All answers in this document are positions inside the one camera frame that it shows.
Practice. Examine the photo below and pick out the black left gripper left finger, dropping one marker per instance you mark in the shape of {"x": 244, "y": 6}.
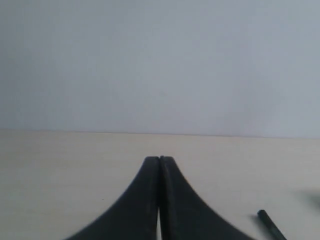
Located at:
{"x": 134, "y": 215}

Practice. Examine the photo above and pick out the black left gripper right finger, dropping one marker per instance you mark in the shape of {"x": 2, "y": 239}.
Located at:
{"x": 183, "y": 213}

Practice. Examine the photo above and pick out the black and white marker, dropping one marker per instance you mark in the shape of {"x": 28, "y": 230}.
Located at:
{"x": 270, "y": 226}

